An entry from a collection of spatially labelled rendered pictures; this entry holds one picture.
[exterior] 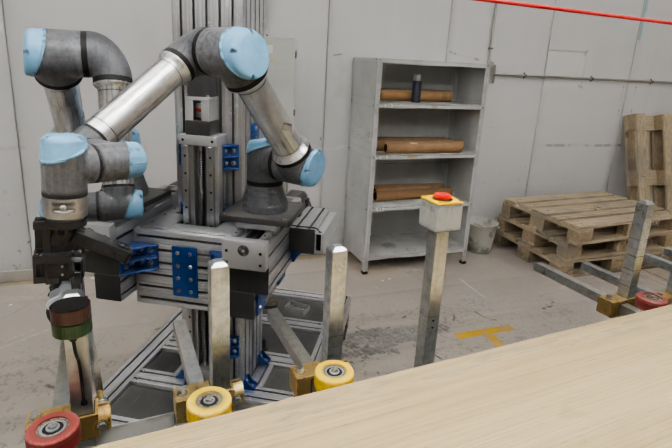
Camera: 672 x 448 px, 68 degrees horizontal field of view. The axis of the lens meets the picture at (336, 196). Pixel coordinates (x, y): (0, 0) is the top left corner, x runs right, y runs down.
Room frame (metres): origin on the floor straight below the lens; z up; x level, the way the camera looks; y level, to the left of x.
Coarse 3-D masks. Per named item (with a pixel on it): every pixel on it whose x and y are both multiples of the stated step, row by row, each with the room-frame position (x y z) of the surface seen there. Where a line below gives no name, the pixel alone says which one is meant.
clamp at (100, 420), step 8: (96, 400) 0.79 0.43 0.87; (48, 408) 0.77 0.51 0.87; (56, 408) 0.77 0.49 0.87; (64, 408) 0.77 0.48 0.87; (96, 408) 0.77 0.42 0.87; (104, 408) 0.78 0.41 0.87; (80, 416) 0.75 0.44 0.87; (88, 416) 0.75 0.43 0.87; (96, 416) 0.76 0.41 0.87; (104, 416) 0.76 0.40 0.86; (80, 424) 0.74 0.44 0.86; (88, 424) 0.75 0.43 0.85; (96, 424) 0.75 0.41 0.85; (104, 424) 0.76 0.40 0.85; (88, 432) 0.75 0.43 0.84; (96, 432) 0.75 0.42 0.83; (80, 440) 0.74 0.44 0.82
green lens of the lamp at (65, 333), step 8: (88, 320) 0.72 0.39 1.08; (56, 328) 0.70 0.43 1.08; (64, 328) 0.70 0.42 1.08; (72, 328) 0.70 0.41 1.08; (80, 328) 0.71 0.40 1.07; (88, 328) 0.72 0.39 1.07; (56, 336) 0.70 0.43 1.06; (64, 336) 0.70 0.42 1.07; (72, 336) 0.70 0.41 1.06; (80, 336) 0.71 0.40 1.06
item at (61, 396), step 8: (64, 352) 0.96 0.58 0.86; (64, 360) 0.93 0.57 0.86; (64, 368) 0.90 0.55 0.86; (56, 376) 0.87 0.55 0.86; (64, 376) 0.87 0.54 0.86; (56, 384) 0.85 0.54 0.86; (64, 384) 0.85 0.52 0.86; (56, 392) 0.82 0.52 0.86; (64, 392) 0.82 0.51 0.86; (56, 400) 0.80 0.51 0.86; (64, 400) 0.80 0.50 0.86
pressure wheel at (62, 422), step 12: (36, 420) 0.69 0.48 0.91; (48, 420) 0.70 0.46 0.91; (60, 420) 0.70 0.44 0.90; (72, 420) 0.70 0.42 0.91; (36, 432) 0.67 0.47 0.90; (48, 432) 0.67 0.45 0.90; (60, 432) 0.67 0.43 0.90; (72, 432) 0.67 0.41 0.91; (36, 444) 0.64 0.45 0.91; (48, 444) 0.64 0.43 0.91; (60, 444) 0.65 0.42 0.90; (72, 444) 0.67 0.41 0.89
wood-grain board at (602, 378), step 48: (576, 336) 1.07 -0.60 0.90; (624, 336) 1.08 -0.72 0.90; (384, 384) 0.85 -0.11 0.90; (432, 384) 0.85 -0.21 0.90; (480, 384) 0.86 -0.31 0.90; (528, 384) 0.87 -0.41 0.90; (576, 384) 0.88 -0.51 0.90; (624, 384) 0.89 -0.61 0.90; (192, 432) 0.69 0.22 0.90; (240, 432) 0.70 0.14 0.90; (288, 432) 0.70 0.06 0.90; (336, 432) 0.71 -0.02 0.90; (384, 432) 0.71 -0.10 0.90; (432, 432) 0.72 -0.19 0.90; (480, 432) 0.73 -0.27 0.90; (528, 432) 0.73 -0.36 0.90; (576, 432) 0.74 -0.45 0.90; (624, 432) 0.74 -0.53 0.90
